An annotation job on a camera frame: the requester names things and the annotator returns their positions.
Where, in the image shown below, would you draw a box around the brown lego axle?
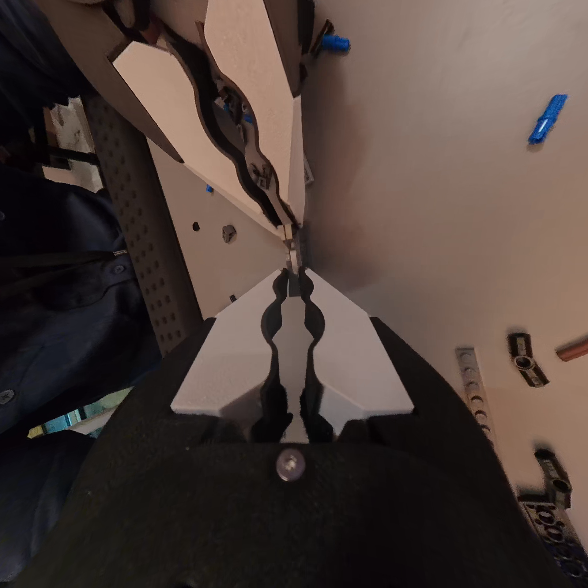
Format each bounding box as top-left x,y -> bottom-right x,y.
555,337 -> 588,363

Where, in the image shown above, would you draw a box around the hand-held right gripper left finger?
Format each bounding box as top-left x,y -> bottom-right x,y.
170,269 -> 293,444

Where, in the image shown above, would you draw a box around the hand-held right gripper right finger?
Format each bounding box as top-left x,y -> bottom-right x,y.
298,268 -> 415,444

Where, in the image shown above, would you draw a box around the light grey studded lego plate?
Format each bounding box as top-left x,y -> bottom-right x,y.
281,223 -> 304,299

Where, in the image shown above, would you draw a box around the person's left forearm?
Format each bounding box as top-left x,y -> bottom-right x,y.
0,0 -> 92,152

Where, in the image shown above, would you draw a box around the black technic beam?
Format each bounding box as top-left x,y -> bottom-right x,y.
517,489 -> 588,579

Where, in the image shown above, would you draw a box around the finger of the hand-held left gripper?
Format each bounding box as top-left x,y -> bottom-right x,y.
198,0 -> 307,228
111,40 -> 288,238

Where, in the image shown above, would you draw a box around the black lego pin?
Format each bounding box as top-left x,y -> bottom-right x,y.
533,448 -> 573,508

